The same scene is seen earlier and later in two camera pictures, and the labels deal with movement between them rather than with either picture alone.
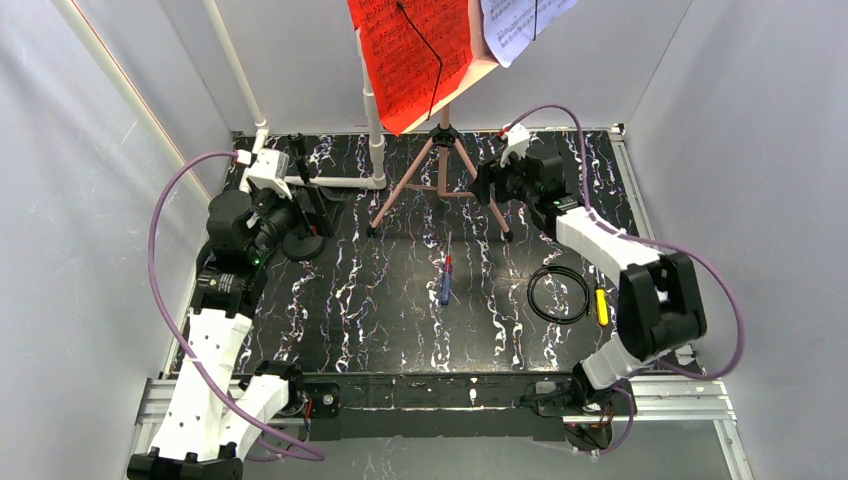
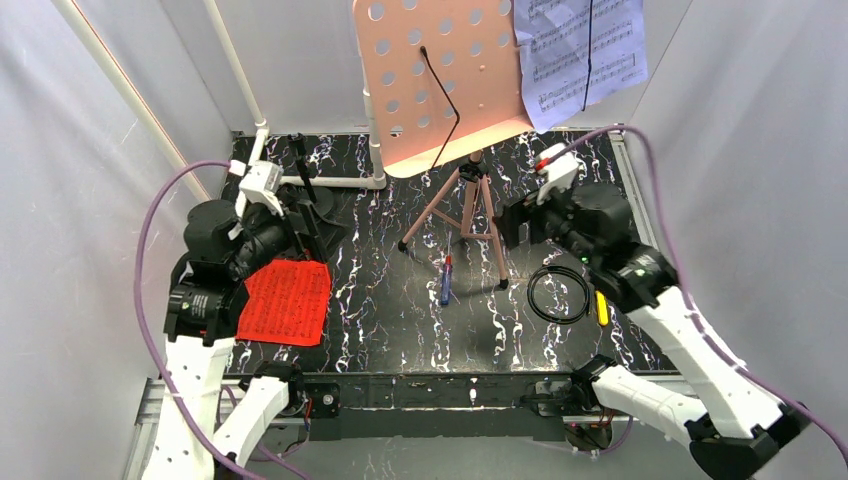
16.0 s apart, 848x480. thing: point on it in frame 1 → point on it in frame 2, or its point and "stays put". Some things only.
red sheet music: x=403 y=65 → x=286 y=303
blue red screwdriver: x=447 y=275 stays put
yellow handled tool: x=602 y=307 stays put
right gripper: x=490 y=179 → x=512 y=223
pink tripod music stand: x=443 y=135 → x=444 y=82
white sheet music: x=509 y=24 → x=553 y=38
